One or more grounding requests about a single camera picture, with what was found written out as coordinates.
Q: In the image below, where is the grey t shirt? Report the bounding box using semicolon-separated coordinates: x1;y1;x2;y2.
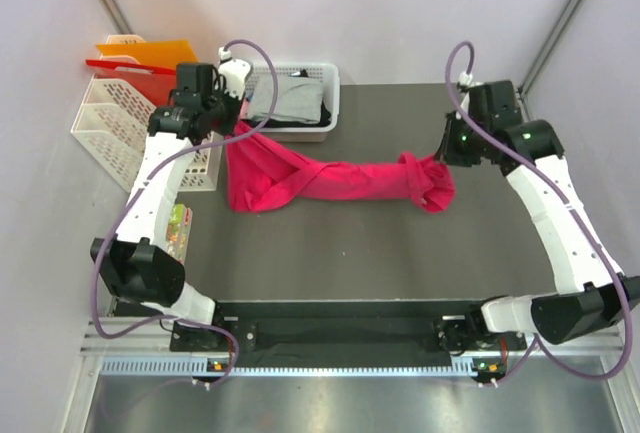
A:
246;75;323;125

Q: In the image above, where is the black t shirt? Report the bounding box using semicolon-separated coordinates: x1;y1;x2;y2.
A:
265;70;332;129

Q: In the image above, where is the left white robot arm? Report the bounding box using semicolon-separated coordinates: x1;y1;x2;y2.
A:
90;59;252;350

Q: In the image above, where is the white laundry basket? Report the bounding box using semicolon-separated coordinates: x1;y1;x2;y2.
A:
234;63;341;143

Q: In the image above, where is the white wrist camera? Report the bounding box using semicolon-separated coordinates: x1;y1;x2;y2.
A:
456;71;482;92
218;47;253;101

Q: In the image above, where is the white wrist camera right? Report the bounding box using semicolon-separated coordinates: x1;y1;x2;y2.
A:
456;71;482;92

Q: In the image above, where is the aluminium frame rail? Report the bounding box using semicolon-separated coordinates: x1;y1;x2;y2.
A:
79;316;628;377

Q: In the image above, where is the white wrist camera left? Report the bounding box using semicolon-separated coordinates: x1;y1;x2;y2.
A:
218;47;253;101

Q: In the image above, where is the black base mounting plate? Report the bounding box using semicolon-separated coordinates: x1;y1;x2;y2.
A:
169;300;532;367

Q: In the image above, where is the pink t shirt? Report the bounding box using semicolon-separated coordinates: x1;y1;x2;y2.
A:
226;133;456;213

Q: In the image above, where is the orange folder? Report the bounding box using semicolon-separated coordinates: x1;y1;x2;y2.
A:
96;40;199;69

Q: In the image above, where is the green treehouse book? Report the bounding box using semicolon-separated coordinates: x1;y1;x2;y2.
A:
166;204;193;263

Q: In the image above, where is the white file organizer rack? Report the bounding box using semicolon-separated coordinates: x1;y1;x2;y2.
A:
70;34;224;194

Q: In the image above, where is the red folder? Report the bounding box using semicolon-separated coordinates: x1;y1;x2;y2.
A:
85;59;176;106

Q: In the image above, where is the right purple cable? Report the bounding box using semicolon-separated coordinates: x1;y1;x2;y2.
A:
444;40;632;387

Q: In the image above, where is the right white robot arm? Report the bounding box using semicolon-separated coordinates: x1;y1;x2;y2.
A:
436;74;639;349

